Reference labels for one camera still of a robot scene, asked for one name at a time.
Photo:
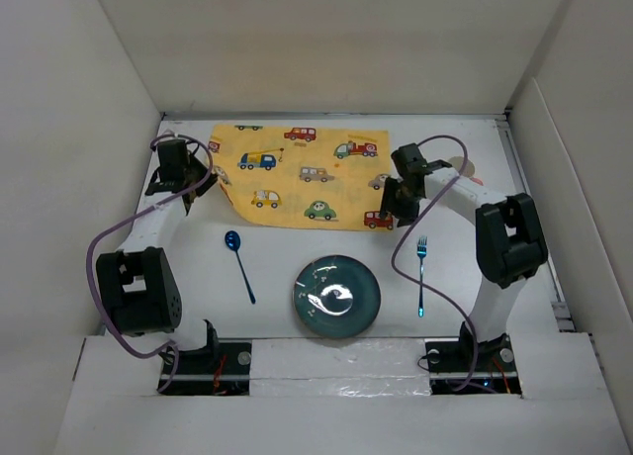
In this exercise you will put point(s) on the yellow car-print cloth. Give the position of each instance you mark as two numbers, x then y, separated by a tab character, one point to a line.
302	176

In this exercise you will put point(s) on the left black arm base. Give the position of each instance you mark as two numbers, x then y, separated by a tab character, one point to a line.
224	374

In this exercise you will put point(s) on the dark teal ceramic plate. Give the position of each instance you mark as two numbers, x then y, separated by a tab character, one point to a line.
336	297

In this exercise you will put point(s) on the pink and white cup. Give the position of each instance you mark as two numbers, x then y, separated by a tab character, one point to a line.
467	167

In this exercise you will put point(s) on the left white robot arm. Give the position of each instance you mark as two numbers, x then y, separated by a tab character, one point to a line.
133	287

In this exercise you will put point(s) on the blue metal spoon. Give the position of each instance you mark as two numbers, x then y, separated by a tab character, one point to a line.
233	243

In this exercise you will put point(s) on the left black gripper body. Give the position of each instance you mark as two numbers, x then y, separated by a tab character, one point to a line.
196	170

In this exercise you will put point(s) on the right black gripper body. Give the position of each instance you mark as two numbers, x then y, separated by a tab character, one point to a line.
399	201

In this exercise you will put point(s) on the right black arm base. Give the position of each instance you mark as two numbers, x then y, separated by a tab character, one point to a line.
450	369

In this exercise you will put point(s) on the blue metal fork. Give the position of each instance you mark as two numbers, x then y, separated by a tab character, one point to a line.
421	251

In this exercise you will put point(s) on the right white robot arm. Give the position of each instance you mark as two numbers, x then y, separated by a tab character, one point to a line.
509	242

